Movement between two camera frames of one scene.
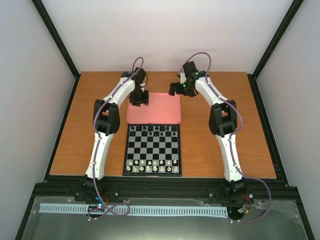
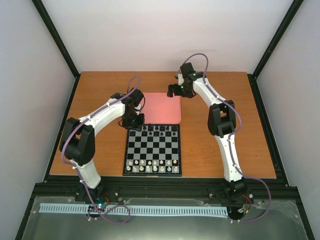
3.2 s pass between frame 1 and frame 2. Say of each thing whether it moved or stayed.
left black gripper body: moved
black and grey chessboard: stayed
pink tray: stayed
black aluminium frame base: stayed
